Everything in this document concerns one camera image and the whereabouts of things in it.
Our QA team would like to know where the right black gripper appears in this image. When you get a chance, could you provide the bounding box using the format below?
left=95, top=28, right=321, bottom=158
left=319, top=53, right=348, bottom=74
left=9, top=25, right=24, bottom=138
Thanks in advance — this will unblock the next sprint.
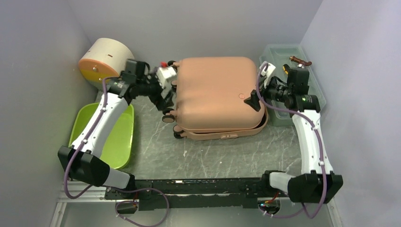
left=244, top=74, right=292, bottom=112

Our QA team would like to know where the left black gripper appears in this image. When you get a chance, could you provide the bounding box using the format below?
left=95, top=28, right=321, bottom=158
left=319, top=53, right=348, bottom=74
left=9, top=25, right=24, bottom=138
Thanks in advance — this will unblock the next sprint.
left=137, top=68, right=174, bottom=111

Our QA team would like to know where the pink hard-shell suitcase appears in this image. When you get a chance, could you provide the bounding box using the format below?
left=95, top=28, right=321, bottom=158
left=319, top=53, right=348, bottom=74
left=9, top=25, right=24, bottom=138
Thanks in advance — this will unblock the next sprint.
left=162, top=57, right=268, bottom=140

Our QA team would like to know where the green plastic tray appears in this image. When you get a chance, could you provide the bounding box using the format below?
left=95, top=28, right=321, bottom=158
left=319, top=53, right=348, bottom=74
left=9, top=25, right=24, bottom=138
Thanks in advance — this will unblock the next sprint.
left=68, top=103, right=134, bottom=169

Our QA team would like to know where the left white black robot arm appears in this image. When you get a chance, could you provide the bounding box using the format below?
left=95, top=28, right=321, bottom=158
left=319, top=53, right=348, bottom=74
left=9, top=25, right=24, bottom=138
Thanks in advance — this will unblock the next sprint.
left=58, top=59, right=177, bottom=199

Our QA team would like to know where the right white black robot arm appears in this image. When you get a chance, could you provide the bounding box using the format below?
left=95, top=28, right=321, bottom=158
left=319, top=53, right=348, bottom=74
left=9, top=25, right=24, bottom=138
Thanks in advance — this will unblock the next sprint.
left=244, top=63, right=343, bottom=204

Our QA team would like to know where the black yellow screwdriver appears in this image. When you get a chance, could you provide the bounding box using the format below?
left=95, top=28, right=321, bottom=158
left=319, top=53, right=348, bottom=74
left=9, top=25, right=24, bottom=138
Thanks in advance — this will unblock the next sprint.
left=282, top=64, right=290, bottom=75

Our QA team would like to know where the clear plastic storage box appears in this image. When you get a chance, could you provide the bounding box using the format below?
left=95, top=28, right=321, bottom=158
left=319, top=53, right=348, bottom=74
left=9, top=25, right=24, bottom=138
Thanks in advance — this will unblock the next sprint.
left=260, top=44, right=326, bottom=110

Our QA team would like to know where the cream cylindrical drawer cabinet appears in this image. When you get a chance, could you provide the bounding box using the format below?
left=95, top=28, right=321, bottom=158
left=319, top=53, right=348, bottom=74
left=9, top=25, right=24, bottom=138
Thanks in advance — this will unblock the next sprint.
left=78, top=38, right=135, bottom=89

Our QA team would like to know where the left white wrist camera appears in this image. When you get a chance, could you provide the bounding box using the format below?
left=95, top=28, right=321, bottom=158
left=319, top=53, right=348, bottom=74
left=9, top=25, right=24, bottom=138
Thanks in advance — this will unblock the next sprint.
left=156, top=62, right=177, bottom=88

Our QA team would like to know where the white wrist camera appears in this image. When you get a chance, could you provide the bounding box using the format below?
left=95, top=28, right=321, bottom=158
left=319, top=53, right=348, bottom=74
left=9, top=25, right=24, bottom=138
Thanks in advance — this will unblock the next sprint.
left=156, top=62, right=177, bottom=88
left=258, top=61, right=276, bottom=88

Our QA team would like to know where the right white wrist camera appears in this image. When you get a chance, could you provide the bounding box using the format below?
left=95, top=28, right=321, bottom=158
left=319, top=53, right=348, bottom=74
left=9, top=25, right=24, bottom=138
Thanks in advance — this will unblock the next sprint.
left=258, top=61, right=276, bottom=88

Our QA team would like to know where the brown handled metal tool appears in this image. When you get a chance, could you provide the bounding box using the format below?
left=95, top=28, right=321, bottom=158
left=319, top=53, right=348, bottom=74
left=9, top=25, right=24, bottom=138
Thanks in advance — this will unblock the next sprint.
left=289, top=56, right=312, bottom=69

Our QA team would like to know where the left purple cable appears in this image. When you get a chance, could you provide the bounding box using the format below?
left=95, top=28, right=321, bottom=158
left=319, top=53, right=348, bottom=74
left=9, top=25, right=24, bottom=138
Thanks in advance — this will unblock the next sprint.
left=63, top=77, right=170, bottom=227

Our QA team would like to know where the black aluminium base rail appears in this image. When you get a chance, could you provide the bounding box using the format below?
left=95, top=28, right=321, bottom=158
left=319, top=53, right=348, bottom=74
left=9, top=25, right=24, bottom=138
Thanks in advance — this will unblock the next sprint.
left=58, top=177, right=335, bottom=211

